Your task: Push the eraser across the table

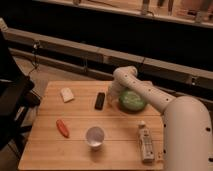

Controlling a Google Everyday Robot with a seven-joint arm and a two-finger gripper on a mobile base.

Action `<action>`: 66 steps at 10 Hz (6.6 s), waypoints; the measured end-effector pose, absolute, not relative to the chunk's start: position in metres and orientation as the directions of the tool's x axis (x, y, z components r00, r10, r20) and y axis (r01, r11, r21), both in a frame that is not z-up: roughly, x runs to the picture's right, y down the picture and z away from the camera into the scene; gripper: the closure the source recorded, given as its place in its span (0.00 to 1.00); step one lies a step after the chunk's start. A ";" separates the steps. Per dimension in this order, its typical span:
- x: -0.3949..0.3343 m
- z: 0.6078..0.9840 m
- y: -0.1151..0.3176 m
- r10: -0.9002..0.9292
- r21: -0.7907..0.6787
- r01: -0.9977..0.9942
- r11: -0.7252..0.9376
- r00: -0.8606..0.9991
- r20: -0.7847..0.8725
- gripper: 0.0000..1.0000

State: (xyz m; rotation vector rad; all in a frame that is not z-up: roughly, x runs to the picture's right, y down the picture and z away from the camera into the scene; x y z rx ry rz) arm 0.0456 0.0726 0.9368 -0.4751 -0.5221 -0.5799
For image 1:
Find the green bowl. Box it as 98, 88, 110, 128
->
119, 89, 147, 112

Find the orange carrot toy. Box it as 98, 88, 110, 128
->
56, 120, 69, 138

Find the black office chair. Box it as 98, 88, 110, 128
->
0, 30, 40, 153

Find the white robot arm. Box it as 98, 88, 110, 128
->
108, 66, 213, 171

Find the white sponge block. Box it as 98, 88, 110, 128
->
60, 88, 74, 103

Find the clear plastic cup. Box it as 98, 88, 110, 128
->
85, 126, 105, 150

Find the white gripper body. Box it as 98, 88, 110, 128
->
107, 81, 124, 105

